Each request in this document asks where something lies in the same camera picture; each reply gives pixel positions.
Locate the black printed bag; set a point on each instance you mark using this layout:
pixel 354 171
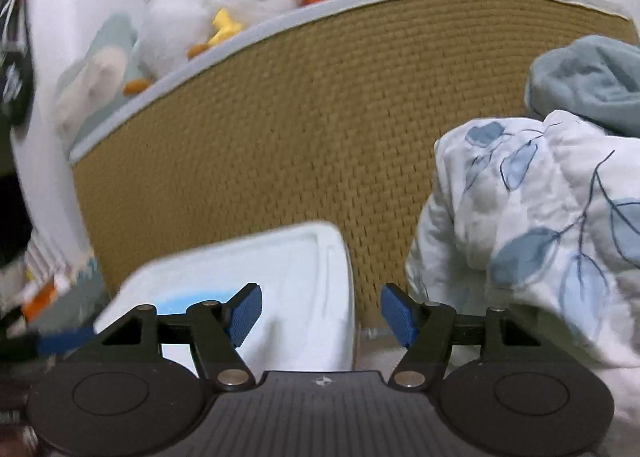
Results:
pixel 15 62

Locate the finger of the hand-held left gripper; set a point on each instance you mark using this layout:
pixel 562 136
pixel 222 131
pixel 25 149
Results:
pixel 65 341

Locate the grey blue blanket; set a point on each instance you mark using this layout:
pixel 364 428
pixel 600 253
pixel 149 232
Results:
pixel 590 82

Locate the teal plastic bin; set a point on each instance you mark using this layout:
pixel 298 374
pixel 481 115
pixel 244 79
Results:
pixel 300 287

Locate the white blue floral blanket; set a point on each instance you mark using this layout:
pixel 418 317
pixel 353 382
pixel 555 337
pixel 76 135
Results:
pixel 550 187

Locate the white long plush pillow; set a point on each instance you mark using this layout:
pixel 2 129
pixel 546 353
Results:
pixel 92 82

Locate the woven rattan headboard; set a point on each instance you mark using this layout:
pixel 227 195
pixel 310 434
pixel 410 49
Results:
pixel 300 137

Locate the white plush duck toy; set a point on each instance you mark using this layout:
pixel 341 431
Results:
pixel 170 27

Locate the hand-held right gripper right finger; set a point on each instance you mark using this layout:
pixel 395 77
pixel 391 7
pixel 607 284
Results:
pixel 398 315

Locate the teal pillow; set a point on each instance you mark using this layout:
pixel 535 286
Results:
pixel 117 29

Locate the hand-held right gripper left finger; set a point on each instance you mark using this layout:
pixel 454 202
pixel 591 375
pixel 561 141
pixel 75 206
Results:
pixel 245 314

